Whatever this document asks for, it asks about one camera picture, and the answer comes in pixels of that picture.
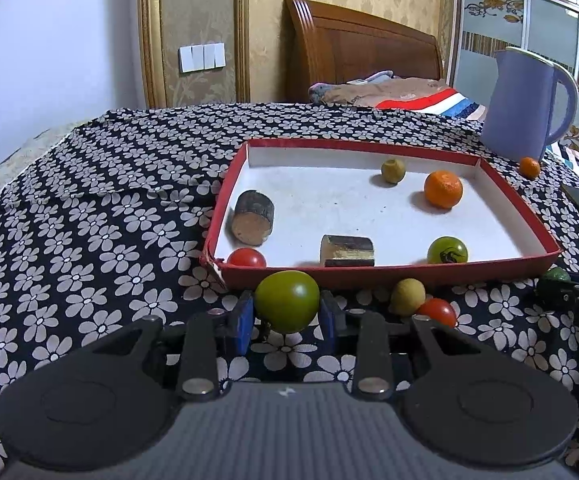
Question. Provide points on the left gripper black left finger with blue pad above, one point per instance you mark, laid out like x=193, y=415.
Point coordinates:
x=206, y=334

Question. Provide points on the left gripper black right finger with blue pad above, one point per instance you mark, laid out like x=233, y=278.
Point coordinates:
x=366, y=333

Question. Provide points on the small green lime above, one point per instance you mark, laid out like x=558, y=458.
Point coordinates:
x=556, y=273

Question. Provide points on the large green tomato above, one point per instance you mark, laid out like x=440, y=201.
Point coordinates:
x=287, y=300

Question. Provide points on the yellow-brown longan fruit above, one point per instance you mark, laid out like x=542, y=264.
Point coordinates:
x=408, y=295
x=393, y=171

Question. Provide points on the red cherry tomato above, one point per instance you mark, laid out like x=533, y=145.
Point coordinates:
x=439, y=310
x=247, y=256

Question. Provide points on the dark cylindrical wood piece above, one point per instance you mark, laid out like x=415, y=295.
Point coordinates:
x=252, y=218

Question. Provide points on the gold black rectangular block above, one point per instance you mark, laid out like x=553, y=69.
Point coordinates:
x=346, y=250

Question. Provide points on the small orange tangerine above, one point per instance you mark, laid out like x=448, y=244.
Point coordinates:
x=529, y=168

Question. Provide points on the black white floral tablecloth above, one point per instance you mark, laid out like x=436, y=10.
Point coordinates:
x=109, y=226

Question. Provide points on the red shallow box tray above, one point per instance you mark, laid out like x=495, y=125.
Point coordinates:
x=336, y=187

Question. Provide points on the large orange tangerine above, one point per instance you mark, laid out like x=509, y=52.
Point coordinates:
x=443, y=189

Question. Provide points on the blue plastic pitcher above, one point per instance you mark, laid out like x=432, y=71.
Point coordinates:
x=518, y=123

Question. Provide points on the striped folded blanket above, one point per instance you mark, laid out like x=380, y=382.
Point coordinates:
x=385, y=91

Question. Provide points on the glass wardrobe sliding door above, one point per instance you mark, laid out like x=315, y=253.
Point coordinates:
x=484, y=27

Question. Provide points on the brown wooden headboard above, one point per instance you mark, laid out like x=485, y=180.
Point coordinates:
x=333, y=44

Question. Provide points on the white wall switch panel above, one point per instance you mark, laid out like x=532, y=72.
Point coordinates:
x=201, y=57

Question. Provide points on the gold wall frame moulding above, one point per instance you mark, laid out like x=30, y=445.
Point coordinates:
x=165, y=25

